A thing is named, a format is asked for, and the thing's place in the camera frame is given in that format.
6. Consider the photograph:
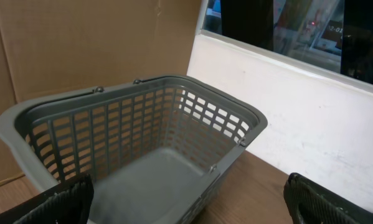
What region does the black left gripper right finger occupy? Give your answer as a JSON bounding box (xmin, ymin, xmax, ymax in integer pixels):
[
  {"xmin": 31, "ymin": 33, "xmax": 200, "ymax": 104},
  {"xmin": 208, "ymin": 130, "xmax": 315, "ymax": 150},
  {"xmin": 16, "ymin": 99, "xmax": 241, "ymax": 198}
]
[{"xmin": 283, "ymin": 172, "xmax": 373, "ymax": 224}]

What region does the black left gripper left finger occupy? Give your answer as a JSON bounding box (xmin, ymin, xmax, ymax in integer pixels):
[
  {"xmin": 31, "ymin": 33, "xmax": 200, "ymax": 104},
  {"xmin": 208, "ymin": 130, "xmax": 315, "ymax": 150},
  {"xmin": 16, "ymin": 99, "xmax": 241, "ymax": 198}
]
[{"xmin": 0, "ymin": 174, "xmax": 94, "ymax": 224}]

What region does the grey plastic basket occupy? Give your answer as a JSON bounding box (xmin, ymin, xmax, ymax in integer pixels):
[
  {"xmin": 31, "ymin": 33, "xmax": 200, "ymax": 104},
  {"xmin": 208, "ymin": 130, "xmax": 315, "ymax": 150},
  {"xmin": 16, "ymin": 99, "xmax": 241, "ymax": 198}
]
[{"xmin": 0, "ymin": 75, "xmax": 268, "ymax": 223}]

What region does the black glass panel right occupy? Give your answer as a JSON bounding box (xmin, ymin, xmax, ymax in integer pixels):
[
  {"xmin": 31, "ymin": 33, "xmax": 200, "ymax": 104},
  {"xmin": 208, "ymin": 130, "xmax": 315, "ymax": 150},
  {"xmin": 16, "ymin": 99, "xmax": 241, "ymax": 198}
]
[{"xmin": 341, "ymin": 0, "xmax": 373, "ymax": 85}]

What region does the brown cardboard sheet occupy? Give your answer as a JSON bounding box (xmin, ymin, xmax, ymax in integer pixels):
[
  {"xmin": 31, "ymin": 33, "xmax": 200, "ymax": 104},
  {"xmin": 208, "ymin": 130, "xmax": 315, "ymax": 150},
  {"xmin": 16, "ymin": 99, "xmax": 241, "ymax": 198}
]
[{"xmin": 0, "ymin": 0, "xmax": 201, "ymax": 182}]

